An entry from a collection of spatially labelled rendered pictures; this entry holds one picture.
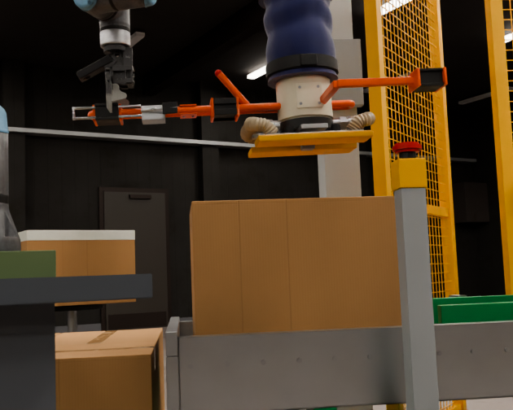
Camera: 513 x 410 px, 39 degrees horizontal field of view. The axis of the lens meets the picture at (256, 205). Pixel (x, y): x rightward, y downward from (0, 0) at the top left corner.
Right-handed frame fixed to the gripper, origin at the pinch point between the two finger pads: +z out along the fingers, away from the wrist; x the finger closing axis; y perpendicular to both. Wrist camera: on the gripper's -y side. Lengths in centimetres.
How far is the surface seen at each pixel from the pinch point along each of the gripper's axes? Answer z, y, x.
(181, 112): 0.5, 21.4, -1.8
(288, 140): 12, 52, -13
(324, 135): 11, 62, -13
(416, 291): 55, 74, -53
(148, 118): 2.2, 11.5, -2.5
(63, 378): 75, -12, -20
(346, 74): -36, 94, 90
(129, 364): 72, 6, -20
